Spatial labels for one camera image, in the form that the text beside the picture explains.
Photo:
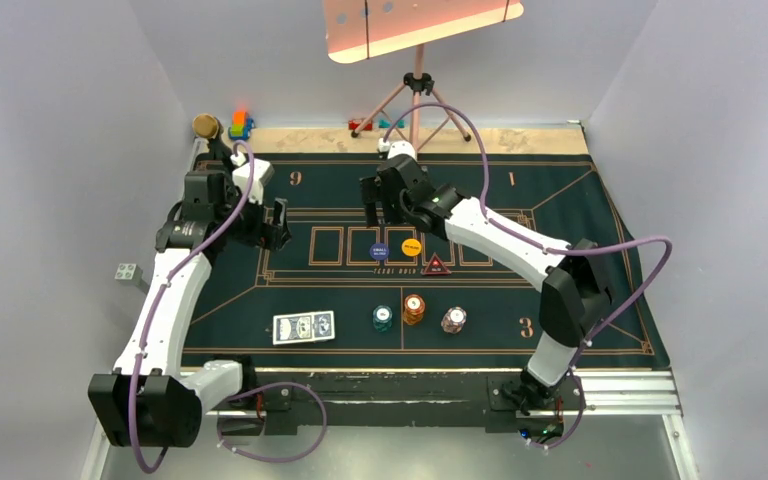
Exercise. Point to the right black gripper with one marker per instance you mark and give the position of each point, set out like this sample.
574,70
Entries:
372,193

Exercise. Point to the dark green poker mat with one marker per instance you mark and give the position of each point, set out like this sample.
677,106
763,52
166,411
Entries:
326,266

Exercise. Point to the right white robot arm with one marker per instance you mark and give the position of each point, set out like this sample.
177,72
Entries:
574,288

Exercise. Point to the pink music stand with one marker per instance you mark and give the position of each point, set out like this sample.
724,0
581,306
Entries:
361,30

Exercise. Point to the blue playing card deck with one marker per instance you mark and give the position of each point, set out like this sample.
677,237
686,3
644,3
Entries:
307,327

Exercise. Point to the teal toy block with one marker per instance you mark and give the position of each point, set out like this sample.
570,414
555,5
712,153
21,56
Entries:
386,124

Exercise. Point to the red toy block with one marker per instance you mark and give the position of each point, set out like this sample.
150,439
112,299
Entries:
353,124

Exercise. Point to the red triangular dealer button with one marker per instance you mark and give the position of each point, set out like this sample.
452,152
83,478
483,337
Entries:
436,267

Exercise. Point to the gold round knob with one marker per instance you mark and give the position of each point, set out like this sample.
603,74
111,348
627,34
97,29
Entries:
206,126

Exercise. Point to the colourful toy block stack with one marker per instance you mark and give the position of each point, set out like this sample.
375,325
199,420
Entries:
241,126

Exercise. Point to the grey lego block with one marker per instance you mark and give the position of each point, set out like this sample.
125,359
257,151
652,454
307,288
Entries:
130,274

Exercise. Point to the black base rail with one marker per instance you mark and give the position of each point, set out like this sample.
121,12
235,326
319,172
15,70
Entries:
494,400

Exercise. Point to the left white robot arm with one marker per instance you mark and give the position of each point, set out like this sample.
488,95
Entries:
145,399

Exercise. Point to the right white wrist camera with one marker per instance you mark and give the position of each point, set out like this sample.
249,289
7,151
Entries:
391,149

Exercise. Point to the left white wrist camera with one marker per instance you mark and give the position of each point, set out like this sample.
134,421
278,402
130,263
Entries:
251,180

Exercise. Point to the blue small blind button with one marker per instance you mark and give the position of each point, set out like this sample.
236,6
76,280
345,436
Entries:
379,251

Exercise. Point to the pink poker chip stack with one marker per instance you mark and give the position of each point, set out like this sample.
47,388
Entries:
454,320

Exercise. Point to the green poker chip stack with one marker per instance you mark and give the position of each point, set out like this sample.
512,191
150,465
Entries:
382,318

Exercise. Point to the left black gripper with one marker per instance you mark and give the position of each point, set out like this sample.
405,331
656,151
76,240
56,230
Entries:
271,235

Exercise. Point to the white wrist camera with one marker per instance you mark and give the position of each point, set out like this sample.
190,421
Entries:
391,149
251,180

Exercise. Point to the yellow big blind button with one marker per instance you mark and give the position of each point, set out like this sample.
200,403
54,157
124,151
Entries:
411,247

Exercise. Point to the orange poker chip stack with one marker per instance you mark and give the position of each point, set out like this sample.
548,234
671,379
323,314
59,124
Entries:
413,309

